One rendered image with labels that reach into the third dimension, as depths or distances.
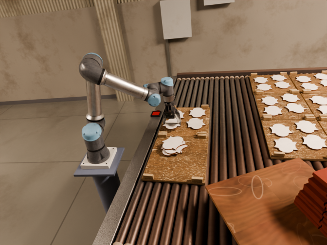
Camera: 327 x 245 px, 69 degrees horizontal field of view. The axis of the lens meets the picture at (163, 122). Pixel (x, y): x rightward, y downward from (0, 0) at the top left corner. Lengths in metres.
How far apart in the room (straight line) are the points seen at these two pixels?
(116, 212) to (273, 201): 0.72
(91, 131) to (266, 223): 1.05
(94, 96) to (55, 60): 3.33
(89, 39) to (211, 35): 2.02
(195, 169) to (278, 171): 0.42
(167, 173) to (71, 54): 3.60
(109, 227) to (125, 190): 0.22
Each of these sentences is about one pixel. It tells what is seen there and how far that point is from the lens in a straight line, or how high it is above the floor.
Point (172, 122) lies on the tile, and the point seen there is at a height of 0.98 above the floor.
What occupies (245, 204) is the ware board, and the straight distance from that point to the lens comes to 1.08.
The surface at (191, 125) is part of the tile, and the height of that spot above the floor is 0.95.
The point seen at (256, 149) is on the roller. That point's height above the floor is 0.92.
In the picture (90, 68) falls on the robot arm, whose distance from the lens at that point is 1.34.
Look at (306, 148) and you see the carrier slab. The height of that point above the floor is 0.94.
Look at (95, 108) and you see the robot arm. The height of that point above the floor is 1.22.
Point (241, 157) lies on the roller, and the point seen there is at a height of 0.92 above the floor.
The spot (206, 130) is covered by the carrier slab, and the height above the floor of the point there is 0.94.
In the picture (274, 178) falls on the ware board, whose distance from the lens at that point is 1.21.
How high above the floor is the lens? 1.87
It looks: 31 degrees down
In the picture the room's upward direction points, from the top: 8 degrees counter-clockwise
